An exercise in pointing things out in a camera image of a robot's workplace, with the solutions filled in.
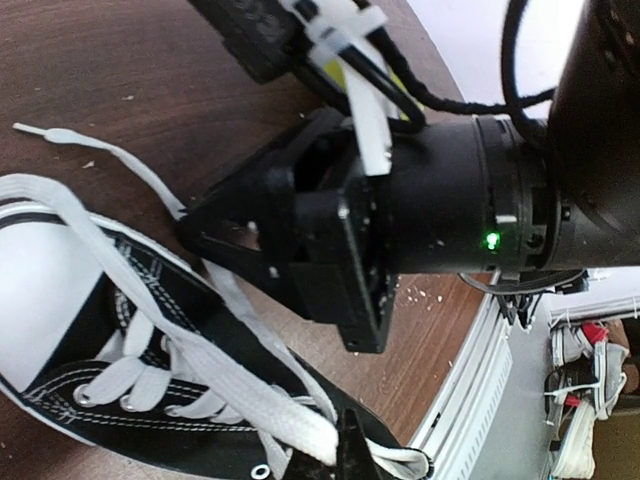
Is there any pile of shoes background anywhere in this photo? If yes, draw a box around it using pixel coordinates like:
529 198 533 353
545 319 639 479

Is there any black white canvas sneaker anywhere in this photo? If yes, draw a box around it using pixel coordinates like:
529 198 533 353
0 172 434 480

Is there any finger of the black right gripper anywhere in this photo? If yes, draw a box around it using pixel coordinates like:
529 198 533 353
177 170 300 313

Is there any lime green bowl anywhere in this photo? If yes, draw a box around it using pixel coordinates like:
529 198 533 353
323 59 409 121

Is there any front aluminium rail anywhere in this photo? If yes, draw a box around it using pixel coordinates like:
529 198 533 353
410 295 513 480

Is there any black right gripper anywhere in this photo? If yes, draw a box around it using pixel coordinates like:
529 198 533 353
209 108 555 353

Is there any white shoelace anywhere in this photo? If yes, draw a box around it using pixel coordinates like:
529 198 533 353
12 122 426 480

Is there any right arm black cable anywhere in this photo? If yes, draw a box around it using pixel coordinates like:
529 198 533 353
369 0 561 141

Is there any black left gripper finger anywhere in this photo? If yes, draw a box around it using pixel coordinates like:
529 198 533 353
287 409 383 480

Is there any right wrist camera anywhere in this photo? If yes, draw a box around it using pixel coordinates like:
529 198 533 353
187 0 391 179

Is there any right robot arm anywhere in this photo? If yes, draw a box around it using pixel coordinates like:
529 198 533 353
177 1 639 353

